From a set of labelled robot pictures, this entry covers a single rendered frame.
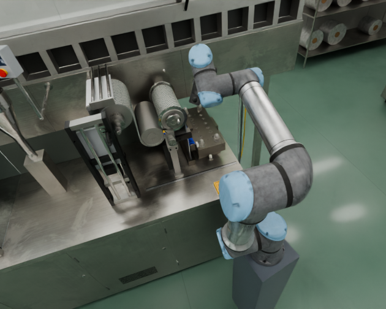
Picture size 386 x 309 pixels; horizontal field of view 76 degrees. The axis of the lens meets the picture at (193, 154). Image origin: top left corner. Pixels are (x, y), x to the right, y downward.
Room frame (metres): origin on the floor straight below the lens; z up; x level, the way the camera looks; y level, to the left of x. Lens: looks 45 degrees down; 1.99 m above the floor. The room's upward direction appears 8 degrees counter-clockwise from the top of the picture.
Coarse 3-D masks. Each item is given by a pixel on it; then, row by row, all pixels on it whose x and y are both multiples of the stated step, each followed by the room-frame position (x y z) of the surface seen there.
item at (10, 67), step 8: (0, 48) 0.92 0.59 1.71; (8, 48) 0.94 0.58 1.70; (0, 56) 0.90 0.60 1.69; (8, 56) 0.92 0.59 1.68; (0, 64) 0.90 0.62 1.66; (8, 64) 0.90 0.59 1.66; (16, 64) 0.93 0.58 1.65; (0, 72) 0.89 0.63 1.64; (8, 72) 0.90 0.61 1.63; (16, 72) 0.91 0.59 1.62
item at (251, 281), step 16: (240, 256) 0.45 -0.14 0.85; (288, 256) 0.40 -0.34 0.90; (240, 272) 0.44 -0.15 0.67; (256, 272) 0.35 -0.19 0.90; (272, 272) 0.34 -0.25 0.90; (288, 272) 0.38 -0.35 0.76; (240, 288) 0.43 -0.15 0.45; (256, 288) 0.33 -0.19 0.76; (272, 288) 0.35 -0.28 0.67; (240, 304) 0.41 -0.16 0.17; (256, 304) 0.31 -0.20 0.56; (272, 304) 0.37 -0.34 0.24
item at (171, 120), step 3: (171, 114) 0.99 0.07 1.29; (174, 114) 0.99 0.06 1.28; (177, 114) 1.00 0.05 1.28; (168, 117) 0.97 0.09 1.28; (171, 117) 0.97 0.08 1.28; (174, 117) 0.98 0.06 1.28; (177, 117) 0.98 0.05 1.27; (165, 120) 0.98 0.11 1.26; (168, 120) 0.97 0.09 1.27; (171, 120) 0.98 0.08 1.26; (174, 120) 0.98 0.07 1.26; (180, 120) 0.98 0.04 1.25; (168, 123) 0.97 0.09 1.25; (171, 123) 0.98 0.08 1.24; (174, 123) 0.98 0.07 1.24; (177, 123) 0.98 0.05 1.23; (168, 126) 0.97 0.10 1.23; (171, 126) 0.97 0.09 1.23; (174, 126) 0.98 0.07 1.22
